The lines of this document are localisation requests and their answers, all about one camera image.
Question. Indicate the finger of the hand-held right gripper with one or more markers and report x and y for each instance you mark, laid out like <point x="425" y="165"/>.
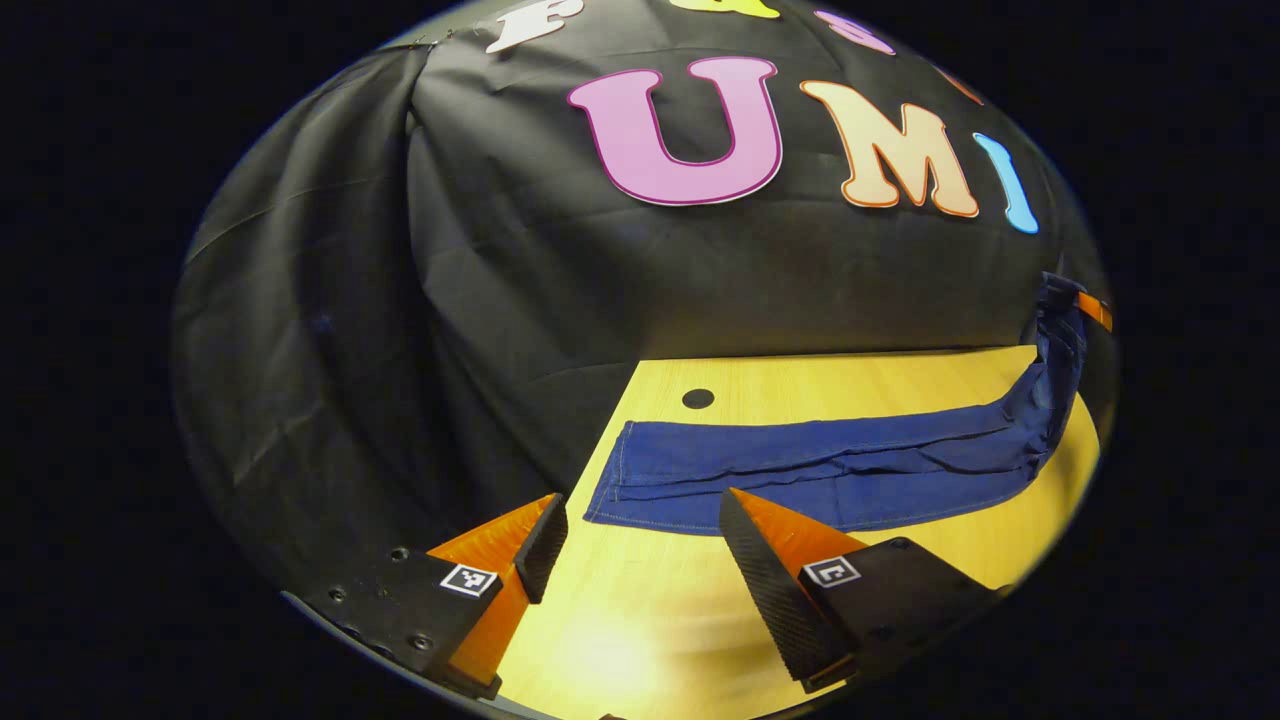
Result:
<point x="1096" y="311"/>

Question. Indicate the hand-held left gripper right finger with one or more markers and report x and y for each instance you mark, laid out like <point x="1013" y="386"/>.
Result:
<point x="765" y="590"/>

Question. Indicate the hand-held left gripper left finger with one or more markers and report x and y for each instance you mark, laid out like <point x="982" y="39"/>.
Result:
<point x="545" y="550"/>

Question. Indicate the blue jeans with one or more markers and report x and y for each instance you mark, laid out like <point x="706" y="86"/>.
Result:
<point x="800" y="460"/>

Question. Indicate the black round table grommet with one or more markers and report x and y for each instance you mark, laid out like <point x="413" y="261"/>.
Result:
<point x="698" y="398"/>

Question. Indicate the black backdrop cloth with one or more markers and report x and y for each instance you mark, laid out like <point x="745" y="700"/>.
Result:
<point x="480" y="300"/>

